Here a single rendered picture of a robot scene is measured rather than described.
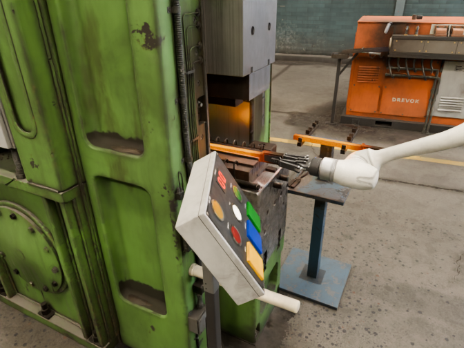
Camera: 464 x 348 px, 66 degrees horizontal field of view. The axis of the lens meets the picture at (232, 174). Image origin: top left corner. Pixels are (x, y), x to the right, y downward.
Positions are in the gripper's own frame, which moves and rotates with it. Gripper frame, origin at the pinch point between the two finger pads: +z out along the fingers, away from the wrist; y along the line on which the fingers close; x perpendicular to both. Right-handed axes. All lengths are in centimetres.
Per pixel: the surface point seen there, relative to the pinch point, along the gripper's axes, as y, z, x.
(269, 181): -4.5, -0.8, -9.1
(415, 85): 354, -48, -44
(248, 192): -15.9, 3.8, -9.3
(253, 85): -8.5, 6.0, 31.5
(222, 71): -17.3, 14.0, 37.3
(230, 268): -71, -16, 5
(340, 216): 121, -16, -100
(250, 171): -10.3, 5.3, -3.0
